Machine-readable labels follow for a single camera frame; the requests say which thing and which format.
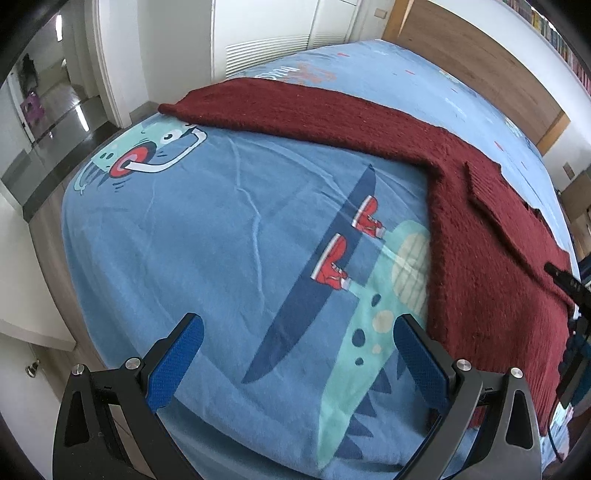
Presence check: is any dark red knitted sweater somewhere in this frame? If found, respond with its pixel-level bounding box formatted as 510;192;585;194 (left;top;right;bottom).
158;78;574;431

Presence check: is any white bedside table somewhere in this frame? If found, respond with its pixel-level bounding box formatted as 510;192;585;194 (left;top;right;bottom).
0;198;76;351

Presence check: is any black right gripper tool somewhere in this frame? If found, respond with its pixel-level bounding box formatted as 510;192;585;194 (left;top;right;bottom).
544;262;590;420

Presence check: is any blue cartoon monster bedsheet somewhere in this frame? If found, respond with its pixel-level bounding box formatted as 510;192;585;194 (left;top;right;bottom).
62;40;575;479

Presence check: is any wooden headboard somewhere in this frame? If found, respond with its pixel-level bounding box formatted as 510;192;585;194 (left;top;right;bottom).
383;0;570;155

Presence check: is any row of books on shelf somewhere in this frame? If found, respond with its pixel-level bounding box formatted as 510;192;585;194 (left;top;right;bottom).
503;0;591;96

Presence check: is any white wardrobe with vent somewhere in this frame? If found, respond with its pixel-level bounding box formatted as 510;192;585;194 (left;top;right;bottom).
211;0;392;81

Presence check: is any wall light switch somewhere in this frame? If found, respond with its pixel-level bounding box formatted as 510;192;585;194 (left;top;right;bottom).
374;8;388;19

